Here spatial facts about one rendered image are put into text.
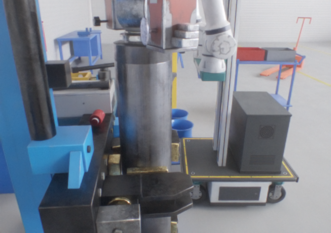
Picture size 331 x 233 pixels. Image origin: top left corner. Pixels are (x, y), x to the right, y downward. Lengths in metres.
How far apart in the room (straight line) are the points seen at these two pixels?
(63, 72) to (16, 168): 0.42
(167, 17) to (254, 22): 12.03
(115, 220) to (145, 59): 0.51
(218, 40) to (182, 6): 0.86
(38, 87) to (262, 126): 1.64
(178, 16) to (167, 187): 0.57
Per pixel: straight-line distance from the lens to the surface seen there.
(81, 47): 7.98
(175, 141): 1.25
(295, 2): 13.53
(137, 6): 0.91
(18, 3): 0.86
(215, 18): 1.63
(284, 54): 4.11
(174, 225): 1.53
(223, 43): 1.62
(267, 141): 2.19
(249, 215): 2.41
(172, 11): 0.76
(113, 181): 1.01
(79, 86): 1.40
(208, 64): 1.83
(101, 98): 1.36
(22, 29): 0.87
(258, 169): 2.31
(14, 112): 1.08
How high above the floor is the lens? 1.60
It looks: 22 degrees down
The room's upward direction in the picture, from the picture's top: straight up
